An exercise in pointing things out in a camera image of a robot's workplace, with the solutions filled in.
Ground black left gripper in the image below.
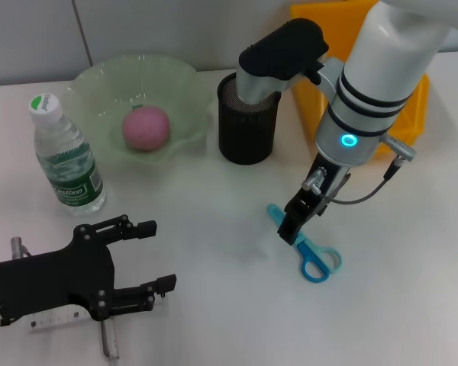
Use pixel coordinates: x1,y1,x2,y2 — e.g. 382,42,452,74
0,214,178,327

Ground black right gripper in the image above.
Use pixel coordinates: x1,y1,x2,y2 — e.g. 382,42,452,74
277,152,352,246

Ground blue plastic scissors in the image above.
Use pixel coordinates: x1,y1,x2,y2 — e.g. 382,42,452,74
266,203,344,284

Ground clear green-label water bottle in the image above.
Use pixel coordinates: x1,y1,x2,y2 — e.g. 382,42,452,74
27,92,108,218

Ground pink peach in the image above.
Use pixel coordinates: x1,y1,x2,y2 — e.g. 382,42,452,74
121,105,172,153

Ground grey pen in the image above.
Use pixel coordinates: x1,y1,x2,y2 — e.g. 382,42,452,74
100,318,121,361

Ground black mesh pen cup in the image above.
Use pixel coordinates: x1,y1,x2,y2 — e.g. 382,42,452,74
217,72,282,165

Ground transparent plastic ruler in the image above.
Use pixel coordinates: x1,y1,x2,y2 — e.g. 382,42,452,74
29,291,169,333

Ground green glass fruit bowl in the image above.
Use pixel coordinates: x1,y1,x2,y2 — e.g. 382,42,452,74
63,53,214,165

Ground yellow plastic storage bin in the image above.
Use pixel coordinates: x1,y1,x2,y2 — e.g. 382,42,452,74
289,0,431,156

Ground left arm grey cable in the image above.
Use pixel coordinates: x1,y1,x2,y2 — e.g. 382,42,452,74
10,236,31,260

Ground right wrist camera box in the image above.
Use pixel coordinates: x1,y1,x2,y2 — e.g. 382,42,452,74
236,18,331,106

